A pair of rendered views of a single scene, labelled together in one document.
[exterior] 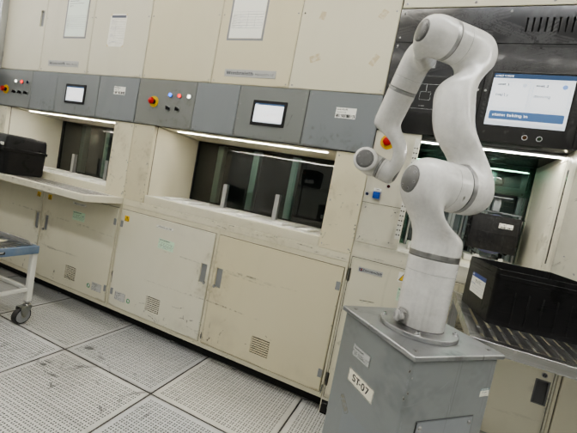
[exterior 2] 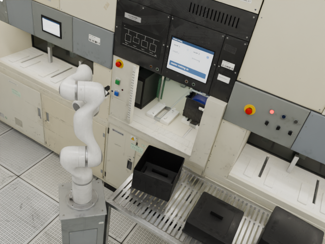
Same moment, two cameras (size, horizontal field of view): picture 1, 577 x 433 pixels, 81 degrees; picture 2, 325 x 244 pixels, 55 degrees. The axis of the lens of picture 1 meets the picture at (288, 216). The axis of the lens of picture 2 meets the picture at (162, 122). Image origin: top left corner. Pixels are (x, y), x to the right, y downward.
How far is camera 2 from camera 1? 1.62 m
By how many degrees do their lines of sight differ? 32
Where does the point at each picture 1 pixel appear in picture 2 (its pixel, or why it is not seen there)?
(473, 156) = (88, 147)
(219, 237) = (42, 95)
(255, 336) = not seen: hidden behind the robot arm
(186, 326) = (37, 136)
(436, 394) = (76, 225)
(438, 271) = (77, 187)
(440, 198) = (69, 169)
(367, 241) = (115, 116)
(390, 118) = not seen: hidden behind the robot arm
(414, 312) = (73, 197)
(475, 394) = (96, 223)
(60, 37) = not seen: outside the picture
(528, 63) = (189, 35)
